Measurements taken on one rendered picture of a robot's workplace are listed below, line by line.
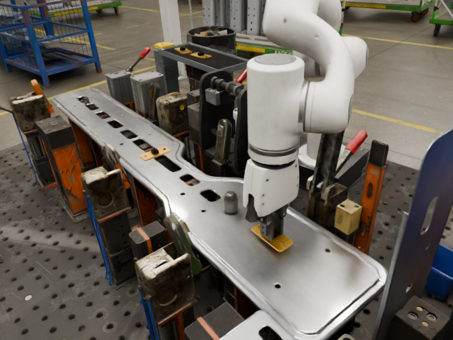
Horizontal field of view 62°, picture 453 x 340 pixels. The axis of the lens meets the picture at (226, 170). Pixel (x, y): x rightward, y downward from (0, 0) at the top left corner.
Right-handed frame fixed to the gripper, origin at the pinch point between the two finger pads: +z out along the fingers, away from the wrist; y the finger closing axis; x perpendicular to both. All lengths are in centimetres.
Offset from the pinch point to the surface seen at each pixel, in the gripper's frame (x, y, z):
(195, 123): -49, -16, 0
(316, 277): 11.9, 0.7, 3.6
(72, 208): -76, 20, 30
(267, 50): -313, -296, 79
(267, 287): 7.9, 8.5, 3.6
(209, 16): -421, -285, 48
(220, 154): -32.1, -11.9, 2.3
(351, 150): 0.8, -21.6, -8.5
